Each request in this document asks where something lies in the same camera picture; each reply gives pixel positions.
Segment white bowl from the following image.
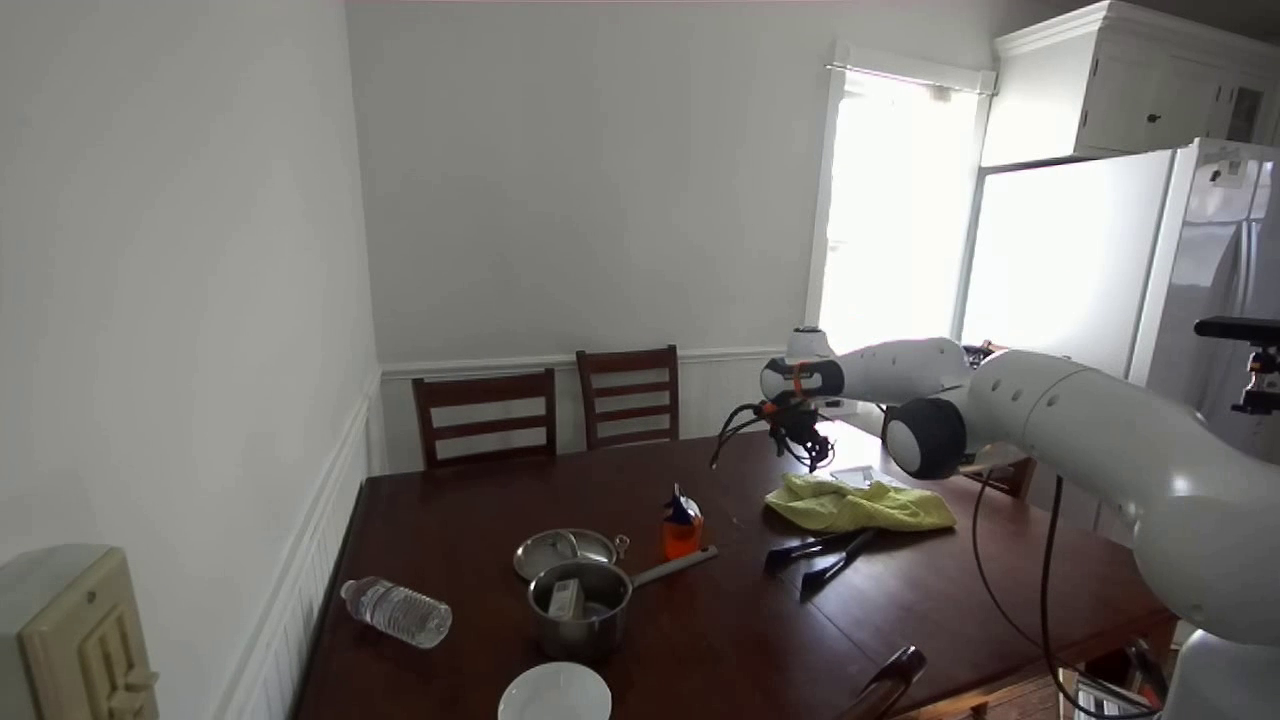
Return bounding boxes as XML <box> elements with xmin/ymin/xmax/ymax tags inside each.
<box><xmin>493</xmin><ymin>655</ymin><xmax>614</xmax><ymax>720</ymax></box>

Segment bright window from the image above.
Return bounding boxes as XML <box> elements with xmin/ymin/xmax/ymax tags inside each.
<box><xmin>803</xmin><ymin>48</ymin><xmax>996</xmax><ymax>354</ymax></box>

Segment beige light switch plate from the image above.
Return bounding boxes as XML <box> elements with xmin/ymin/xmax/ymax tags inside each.
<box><xmin>0</xmin><ymin>537</ymin><xmax>167</xmax><ymax>720</ymax></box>

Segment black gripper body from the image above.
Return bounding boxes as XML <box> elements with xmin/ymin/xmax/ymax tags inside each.
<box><xmin>763</xmin><ymin>389</ymin><xmax>827</xmax><ymax>449</ymax></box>

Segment clear plastic bottle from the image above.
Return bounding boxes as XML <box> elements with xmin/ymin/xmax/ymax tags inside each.
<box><xmin>335</xmin><ymin>573</ymin><xmax>455</xmax><ymax>650</ymax></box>

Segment black camera on mount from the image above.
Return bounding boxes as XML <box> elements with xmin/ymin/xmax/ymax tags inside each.
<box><xmin>1193</xmin><ymin>310</ymin><xmax>1280</xmax><ymax>420</ymax></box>

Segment grey block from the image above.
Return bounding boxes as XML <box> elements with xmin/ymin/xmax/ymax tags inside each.
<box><xmin>540</xmin><ymin>573</ymin><xmax>593</xmax><ymax>626</ymax></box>

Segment white wall cabinet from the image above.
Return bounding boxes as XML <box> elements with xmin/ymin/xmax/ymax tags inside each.
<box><xmin>981</xmin><ymin>0</ymin><xmax>1280</xmax><ymax>167</ymax></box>

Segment dark wooden chair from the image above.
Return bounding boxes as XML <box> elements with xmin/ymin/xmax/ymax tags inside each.
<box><xmin>573</xmin><ymin>341</ymin><xmax>682</xmax><ymax>455</ymax></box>
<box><xmin>409</xmin><ymin>363</ymin><xmax>560</xmax><ymax>476</ymax></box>
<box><xmin>963</xmin><ymin>449</ymin><xmax>1040</xmax><ymax>503</ymax></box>

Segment green checked towel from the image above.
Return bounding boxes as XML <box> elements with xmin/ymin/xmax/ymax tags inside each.
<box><xmin>758</xmin><ymin>468</ymin><xmax>961</xmax><ymax>539</ymax></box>

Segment orange cup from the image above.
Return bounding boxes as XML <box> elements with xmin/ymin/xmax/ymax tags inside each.
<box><xmin>659</xmin><ymin>511</ymin><xmax>709</xmax><ymax>565</ymax></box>

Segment white refrigerator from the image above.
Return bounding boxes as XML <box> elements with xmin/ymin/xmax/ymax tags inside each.
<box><xmin>956</xmin><ymin>136</ymin><xmax>1280</xmax><ymax>462</ymax></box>

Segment black tongs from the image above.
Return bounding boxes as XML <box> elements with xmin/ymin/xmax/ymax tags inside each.
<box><xmin>763</xmin><ymin>529</ymin><xmax>875</xmax><ymax>607</ymax></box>

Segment metal pot lid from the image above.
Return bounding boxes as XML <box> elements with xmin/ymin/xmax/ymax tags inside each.
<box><xmin>506</xmin><ymin>524</ymin><xmax>627</xmax><ymax>585</ymax></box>

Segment metal saucepan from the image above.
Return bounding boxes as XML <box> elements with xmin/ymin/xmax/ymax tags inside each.
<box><xmin>524</xmin><ymin>544</ymin><xmax>721</xmax><ymax>660</ymax></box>

